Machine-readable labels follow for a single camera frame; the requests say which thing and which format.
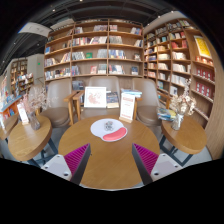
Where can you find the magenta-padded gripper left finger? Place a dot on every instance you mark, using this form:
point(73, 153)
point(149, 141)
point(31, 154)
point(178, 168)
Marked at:
point(77, 158)

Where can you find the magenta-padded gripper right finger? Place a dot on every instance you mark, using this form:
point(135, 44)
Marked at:
point(146, 159)

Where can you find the transparent computer mouse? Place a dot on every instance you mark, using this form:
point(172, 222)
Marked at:
point(108, 125)

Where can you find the white mouse pad red rest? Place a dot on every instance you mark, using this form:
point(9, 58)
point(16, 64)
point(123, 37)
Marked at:
point(98, 130)

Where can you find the glass vase pale dried flowers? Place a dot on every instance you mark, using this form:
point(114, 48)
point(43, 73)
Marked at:
point(176, 123)

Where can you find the round wooden side table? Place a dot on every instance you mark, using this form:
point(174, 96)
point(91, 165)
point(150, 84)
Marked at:
point(8, 126)
point(190, 136)
point(28, 140)

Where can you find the stack of colourful books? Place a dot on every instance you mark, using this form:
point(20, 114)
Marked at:
point(166, 114)

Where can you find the glass vase pink flowers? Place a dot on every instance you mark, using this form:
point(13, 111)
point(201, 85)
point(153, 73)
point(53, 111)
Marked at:
point(34, 124)

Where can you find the red and white table sign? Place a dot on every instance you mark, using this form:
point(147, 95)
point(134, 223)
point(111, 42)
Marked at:
point(127, 107)

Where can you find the beige armchair wooden arms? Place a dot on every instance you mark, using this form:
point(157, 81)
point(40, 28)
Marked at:
point(146, 100)
point(103, 81)
point(58, 96)

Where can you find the white framed floral picture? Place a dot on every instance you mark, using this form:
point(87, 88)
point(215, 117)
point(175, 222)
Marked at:
point(95, 97)

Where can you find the dark cover book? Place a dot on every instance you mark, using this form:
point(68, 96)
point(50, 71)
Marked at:
point(112, 100)

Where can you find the light blue book stack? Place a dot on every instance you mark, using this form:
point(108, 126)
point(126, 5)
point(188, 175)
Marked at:
point(131, 92)

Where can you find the small white table sign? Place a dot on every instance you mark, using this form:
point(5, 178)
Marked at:
point(22, 113)

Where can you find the tall wooden bookshelf unit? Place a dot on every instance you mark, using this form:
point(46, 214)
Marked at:
point(93, 61)

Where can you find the distant wooden bookshelf unit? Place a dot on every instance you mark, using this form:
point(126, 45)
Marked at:
point(20, 71)

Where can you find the white hanging ceiling sign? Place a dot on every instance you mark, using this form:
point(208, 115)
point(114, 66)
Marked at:
point(35, 29)

